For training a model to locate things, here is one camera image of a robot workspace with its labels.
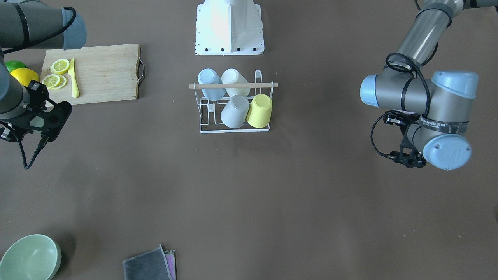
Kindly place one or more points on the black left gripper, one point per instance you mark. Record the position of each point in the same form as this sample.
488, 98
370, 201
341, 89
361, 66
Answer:
392, 119

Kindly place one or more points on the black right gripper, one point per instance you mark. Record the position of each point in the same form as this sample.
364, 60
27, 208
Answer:
37, 90

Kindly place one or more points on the green cup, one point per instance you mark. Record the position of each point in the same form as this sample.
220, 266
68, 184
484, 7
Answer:
37, 122

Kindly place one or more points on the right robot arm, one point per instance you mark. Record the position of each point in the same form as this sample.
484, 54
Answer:
33, 24

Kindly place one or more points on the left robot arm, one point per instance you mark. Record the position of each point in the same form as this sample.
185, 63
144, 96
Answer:
432, 114

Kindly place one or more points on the yellow cup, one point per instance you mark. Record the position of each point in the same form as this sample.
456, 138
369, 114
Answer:
260, 111

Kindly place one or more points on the light blue cup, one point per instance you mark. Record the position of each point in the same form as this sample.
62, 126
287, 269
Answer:
210, 76

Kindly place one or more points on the grey cup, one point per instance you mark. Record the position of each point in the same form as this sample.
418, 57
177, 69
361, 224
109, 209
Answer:
235, 112

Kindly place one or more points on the cream cup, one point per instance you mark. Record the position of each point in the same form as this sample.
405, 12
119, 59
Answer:
232, 76

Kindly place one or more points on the lemon slice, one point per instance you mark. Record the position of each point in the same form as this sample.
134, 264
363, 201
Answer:
60, 66
62, 83
51, 81

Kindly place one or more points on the yellow plastic knife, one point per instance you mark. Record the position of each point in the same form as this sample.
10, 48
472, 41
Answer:
72, 73

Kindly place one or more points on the yellow lemon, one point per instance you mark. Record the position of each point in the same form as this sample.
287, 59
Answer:
25, 76

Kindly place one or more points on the green lime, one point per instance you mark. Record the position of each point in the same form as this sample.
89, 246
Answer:
14, 64

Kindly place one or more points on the green bowl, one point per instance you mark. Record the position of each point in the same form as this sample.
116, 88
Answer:
34, 257

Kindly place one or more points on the grey folded cloth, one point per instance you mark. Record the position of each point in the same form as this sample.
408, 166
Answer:
151, 265

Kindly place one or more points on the pink cloth under grey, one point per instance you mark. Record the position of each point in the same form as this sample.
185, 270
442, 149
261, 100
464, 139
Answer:
171, 263

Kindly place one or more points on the white wire cup rack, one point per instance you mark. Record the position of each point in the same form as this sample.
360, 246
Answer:
210, 111

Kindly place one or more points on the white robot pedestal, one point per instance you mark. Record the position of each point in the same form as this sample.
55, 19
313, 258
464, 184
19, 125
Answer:
229, 28

